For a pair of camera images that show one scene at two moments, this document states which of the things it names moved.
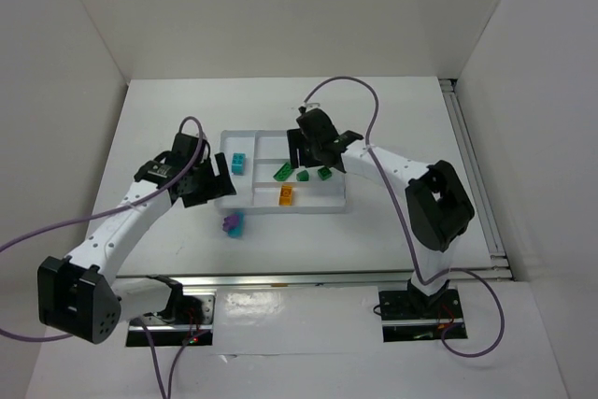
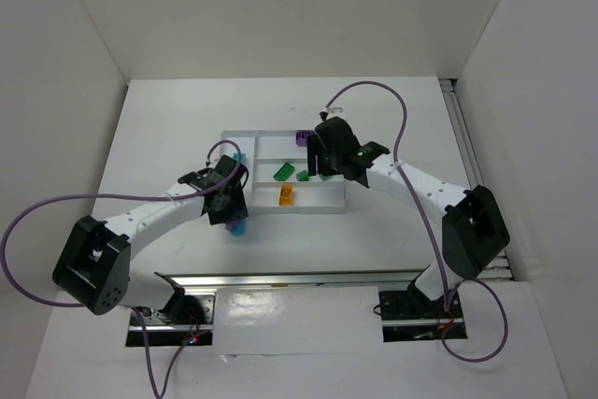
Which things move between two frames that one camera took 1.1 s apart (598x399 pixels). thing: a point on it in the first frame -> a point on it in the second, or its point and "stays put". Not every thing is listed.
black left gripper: [211, 182] -> [227, 211]
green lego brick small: [303, 176] stays put
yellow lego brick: [285, 198] stays put
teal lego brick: [238, 163] stays put
